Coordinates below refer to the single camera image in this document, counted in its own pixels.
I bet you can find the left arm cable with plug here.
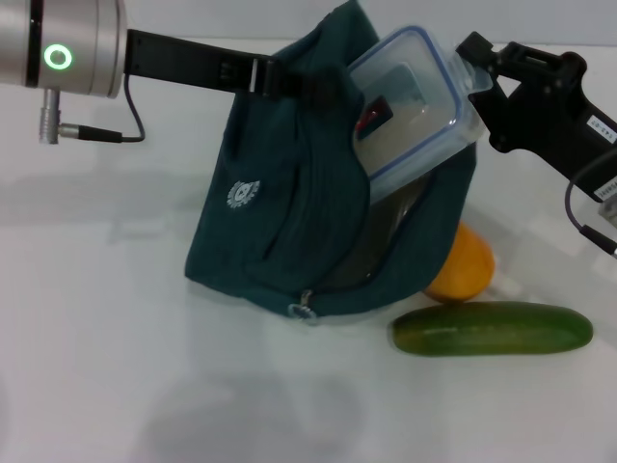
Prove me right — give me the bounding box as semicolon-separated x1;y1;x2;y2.
38;74;148;146

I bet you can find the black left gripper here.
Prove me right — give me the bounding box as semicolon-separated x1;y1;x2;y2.
124;28;339;106

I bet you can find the right arm cable with plug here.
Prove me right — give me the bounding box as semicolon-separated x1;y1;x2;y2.
564;148;617;260

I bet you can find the green cucumber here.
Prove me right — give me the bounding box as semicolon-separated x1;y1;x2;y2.
390;300;594;359

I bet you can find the dark teal fabric lunch bag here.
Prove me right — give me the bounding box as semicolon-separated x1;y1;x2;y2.
185;0;477;325

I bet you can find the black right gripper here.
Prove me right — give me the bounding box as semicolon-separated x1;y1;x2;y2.
454;31;617;203

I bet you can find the arm cable with plug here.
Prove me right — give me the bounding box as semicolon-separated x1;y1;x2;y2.
564;148;617;260
38;74;148;146

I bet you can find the orange-yellow pear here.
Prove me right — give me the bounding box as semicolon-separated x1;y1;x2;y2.
422;221;497;305

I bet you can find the clear plastic blue-rimmed container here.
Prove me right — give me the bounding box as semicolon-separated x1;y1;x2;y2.
347;25;494;204

